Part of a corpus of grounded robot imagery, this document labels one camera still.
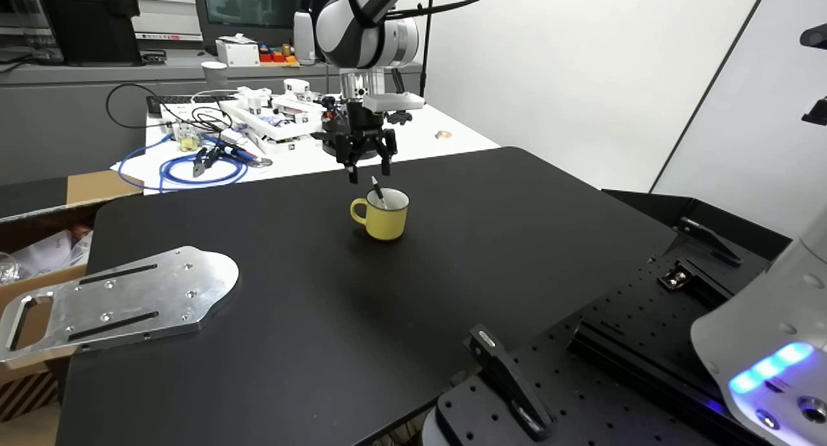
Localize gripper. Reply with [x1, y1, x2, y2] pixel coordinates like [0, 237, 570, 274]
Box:
[321, 102, 398, 184]

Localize yellow cup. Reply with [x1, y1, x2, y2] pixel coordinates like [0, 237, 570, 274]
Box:
[350, 188, 410, 242]

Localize grey paper cup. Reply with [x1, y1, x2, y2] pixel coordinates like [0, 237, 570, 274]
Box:
[201, 61, 229, 92]

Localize white table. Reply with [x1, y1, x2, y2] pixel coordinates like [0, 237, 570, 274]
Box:
[111, 92, 502, 196]

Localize heap of white printed parts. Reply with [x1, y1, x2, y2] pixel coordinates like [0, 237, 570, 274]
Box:
[218, 78, 341, 155]

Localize black stand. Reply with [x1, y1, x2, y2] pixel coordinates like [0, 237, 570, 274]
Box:
[419, 0, 435, 99]

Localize white cylinder speaker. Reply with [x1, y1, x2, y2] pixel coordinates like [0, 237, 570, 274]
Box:
[293, 11, 318, 66]

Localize row of coloured blocks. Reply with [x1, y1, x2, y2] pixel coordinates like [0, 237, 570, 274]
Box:
[258, 43, 302, 67]

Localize white box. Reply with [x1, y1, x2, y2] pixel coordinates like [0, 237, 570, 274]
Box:
[215, 34, 261, 68]

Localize monitor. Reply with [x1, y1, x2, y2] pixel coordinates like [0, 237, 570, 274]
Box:
[192, 0, 338, 48]

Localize silver metal plate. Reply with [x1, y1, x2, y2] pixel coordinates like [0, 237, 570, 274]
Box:
[0, 246, 240, 370]

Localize cardboard box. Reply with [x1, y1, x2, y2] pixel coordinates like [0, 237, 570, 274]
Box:
[0, 170, 144, 423]

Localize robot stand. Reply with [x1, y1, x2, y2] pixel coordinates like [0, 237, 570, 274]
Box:
[422, 188, 797, 446]

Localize black coffee machine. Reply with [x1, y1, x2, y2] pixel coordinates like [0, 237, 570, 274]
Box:
[34, 0, 144, 67]

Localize small black clamp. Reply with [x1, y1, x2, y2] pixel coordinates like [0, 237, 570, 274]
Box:
[657, 265, 696, 292]

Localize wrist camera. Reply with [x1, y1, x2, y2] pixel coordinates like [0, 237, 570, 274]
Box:
[362, 92, 426, 114]

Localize coil of blue cable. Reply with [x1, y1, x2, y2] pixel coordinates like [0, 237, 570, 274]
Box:
[118, 133, 250, 193]

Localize black cable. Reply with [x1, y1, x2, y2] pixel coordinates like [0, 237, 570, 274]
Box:
[106, 82, 235, 131]

